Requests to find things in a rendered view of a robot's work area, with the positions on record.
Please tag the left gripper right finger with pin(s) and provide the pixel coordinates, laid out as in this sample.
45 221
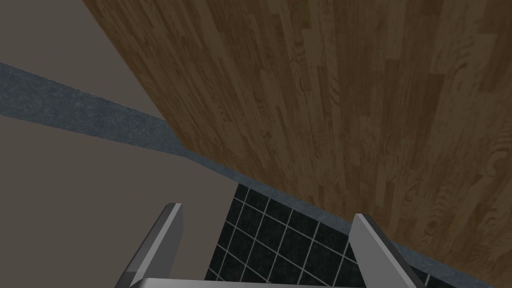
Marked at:
374 252

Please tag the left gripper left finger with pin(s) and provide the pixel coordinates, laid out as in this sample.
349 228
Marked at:
159 246

